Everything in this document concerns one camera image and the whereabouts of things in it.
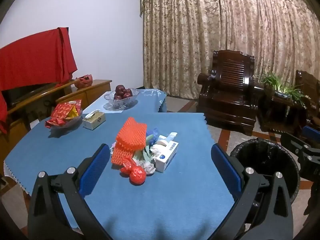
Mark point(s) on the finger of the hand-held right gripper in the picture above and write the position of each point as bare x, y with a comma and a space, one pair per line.
291, 141
312, 132

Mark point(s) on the white tissue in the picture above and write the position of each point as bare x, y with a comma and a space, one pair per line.
149, 167
156, 151

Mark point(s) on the red plastic bag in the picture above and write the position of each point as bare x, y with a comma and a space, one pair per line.
137, 176

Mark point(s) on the red cloth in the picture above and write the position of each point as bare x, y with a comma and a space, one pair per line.
32, 57

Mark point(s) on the dark red apple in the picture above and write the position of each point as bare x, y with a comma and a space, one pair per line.
120, 89
128, 93
118, 96

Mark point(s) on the trash bin with black bag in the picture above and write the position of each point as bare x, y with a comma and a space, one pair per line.
262, 155

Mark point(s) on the pile of red snack packets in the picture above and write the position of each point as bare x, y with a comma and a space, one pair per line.
63, 111

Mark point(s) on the white blue tube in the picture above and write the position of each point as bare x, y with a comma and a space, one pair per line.
170, 137

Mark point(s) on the wooden cabinet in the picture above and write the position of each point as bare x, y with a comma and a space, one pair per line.
95, 90

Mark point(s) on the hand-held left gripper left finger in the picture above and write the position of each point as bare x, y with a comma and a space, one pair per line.
96, 165

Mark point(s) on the white blue cardboard box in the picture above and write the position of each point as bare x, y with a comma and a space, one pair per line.
166, 158

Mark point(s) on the glass fruit bowl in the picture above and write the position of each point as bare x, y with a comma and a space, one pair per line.
122, 103

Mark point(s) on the green rubber glove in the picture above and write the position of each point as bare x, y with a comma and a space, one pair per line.
146, 150

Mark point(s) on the dark television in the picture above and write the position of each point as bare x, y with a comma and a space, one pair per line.
25, 92

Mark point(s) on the beige patterned curtain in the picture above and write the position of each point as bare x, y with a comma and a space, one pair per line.
225, 30

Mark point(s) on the white lace table cover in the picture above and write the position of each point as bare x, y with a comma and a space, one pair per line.
12, 175

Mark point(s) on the potted green plant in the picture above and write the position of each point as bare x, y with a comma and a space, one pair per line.
282, 90

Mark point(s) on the golden tissue box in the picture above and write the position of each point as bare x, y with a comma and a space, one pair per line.
94, 121

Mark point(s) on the glass dish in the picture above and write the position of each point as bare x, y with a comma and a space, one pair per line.
70, 124

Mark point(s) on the dark wooden side table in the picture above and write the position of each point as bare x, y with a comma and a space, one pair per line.
277, 112

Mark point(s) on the orange foam net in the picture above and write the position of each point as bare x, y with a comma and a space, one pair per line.
130, 135

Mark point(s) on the red basket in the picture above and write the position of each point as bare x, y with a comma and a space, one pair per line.
83, 81

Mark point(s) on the dark wooden armchair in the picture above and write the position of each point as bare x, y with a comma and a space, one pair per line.
230, 92
306, 90

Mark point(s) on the blue plastic bag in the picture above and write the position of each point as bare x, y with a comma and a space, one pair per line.
152, 133

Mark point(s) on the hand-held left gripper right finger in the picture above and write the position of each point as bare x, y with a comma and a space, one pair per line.
226, 170

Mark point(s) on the large blue scalloped tablecloth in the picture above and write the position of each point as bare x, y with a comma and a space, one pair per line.
175, 200

